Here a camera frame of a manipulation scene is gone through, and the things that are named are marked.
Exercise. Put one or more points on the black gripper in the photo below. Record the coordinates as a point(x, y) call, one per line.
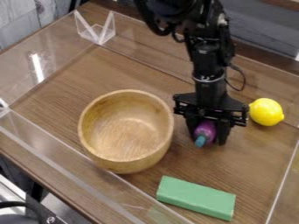
point(210, 103)

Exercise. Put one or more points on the purple toy eggplant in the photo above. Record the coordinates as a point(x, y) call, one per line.
point(204, 133)

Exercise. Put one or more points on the brown wooden bowl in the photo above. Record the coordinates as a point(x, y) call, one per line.
point(126, 130)

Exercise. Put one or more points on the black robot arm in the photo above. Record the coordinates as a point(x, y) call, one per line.
point(199, 24)

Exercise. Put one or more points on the yellow toy lemon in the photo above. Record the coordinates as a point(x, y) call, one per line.
point(266, 112)

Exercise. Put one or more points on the green rectangular sponge block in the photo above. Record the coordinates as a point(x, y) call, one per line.
point(196, 198)

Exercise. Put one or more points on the clear acrylic corner bracket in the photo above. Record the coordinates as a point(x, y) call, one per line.
point(99, 34)

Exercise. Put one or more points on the clear acrylic front wall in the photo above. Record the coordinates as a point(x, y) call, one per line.
point(98, 193)

